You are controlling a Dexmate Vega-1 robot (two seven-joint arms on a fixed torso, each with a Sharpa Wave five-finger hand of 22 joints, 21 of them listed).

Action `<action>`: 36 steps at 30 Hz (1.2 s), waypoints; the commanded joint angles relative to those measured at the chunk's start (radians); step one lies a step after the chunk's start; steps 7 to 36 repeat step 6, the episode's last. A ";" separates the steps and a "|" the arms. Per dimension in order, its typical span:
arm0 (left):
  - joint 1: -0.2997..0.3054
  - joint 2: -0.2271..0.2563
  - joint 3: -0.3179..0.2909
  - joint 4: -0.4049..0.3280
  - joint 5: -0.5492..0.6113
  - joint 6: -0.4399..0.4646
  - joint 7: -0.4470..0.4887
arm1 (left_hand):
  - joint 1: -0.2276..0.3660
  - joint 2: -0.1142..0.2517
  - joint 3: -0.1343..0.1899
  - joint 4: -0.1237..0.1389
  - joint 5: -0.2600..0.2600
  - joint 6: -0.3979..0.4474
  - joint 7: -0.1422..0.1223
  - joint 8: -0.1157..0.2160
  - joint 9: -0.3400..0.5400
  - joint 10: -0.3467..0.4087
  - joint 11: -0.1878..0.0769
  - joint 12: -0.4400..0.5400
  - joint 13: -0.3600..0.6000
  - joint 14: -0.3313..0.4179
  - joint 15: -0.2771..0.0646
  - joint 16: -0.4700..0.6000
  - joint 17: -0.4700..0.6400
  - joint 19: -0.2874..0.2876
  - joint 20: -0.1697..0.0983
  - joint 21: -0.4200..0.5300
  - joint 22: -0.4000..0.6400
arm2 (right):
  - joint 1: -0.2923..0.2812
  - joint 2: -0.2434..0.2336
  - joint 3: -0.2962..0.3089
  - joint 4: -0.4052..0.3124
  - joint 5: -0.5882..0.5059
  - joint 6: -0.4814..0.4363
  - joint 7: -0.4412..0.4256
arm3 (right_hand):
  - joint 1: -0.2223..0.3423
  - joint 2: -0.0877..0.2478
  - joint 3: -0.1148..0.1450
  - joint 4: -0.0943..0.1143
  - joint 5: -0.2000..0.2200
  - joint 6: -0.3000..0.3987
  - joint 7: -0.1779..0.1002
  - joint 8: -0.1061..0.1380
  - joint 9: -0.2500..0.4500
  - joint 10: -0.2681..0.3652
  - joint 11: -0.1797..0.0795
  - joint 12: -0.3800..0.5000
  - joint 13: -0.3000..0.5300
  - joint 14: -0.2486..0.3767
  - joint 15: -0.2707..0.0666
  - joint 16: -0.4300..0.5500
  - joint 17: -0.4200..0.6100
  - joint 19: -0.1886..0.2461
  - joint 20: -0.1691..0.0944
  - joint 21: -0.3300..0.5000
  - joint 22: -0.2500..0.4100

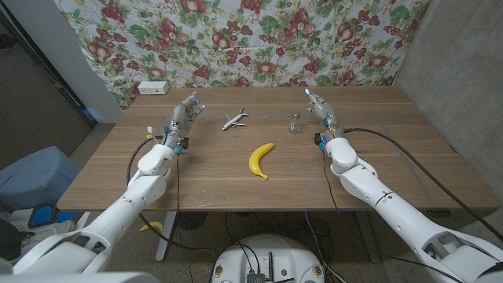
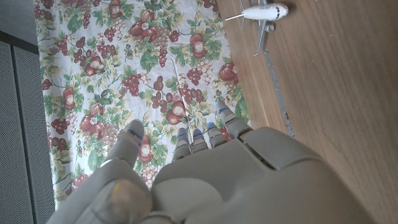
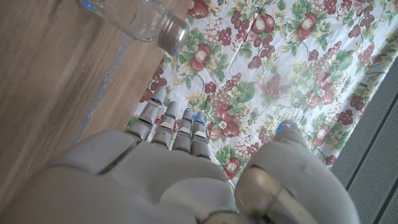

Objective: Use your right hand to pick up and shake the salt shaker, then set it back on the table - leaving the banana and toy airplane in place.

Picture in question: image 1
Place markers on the small yellow floor object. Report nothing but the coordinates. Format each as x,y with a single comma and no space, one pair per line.
151,225

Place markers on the white table leg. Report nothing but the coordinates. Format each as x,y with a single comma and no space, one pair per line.
162,251

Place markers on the yellow banana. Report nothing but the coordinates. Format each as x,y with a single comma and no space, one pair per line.
255,161

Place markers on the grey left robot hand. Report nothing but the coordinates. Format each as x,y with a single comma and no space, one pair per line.
180,120

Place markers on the blue-grey plastic bin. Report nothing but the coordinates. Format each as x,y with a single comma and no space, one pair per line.
35,177

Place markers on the clear glass salt shaker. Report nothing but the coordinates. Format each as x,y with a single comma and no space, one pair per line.
295,125

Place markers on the grey sneaker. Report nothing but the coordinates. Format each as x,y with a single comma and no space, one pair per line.
47,234

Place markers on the white power strip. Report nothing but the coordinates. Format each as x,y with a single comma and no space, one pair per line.
153,88

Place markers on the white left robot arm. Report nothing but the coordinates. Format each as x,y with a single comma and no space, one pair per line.
122,214

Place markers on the grey table leg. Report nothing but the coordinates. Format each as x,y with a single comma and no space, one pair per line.
371,243

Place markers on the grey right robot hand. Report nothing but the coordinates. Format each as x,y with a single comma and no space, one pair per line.
324,112

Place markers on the black round floor fan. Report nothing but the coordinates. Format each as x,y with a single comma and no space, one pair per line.
191,219

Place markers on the black door frame strip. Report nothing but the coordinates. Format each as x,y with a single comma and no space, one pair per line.
84,114

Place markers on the blue padded black item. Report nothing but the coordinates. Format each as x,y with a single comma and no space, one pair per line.
41,215

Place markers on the white toy airplane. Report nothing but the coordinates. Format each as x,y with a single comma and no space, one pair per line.
234,120

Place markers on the black bag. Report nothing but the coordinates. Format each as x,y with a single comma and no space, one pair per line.
9,241

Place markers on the floral fruit print backdrop cloth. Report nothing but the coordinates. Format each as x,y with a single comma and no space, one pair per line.
236,39

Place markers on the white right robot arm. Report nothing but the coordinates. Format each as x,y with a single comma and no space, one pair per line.
393,212

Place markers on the white robot torso base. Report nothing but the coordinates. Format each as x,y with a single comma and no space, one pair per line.
271,251

